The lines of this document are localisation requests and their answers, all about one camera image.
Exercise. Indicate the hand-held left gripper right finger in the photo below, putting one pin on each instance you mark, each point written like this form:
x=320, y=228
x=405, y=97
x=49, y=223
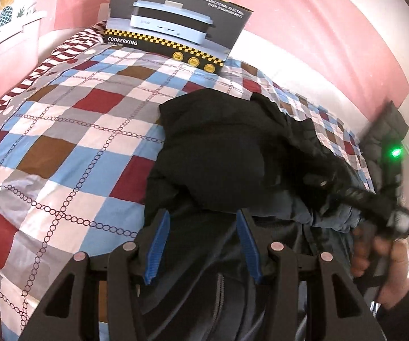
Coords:
x=248, y=247

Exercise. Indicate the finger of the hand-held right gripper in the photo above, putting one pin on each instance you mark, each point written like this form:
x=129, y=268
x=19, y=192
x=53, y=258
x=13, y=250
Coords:
x=353, y=195

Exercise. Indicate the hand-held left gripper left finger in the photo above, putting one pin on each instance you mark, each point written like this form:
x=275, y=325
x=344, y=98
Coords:
x=157, y=247

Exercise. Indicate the black jacket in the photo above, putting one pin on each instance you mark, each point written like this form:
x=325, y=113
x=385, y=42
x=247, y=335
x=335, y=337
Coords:
x=218, y=149

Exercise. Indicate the person's right hand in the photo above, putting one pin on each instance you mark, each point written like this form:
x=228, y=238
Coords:
x=398, y=270

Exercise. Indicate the white bed sheet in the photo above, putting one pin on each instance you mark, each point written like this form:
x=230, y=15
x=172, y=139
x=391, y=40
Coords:
x=296, y=64

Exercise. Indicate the checked patchwork quilt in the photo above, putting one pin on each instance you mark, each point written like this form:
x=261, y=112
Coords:
x=65, y=131

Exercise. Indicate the red white striped pillow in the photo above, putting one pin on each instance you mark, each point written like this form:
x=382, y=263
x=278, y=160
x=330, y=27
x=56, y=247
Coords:
x=73, y=44

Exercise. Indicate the black appliance cardboard box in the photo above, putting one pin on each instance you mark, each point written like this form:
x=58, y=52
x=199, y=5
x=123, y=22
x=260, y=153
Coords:
x=176, y=17

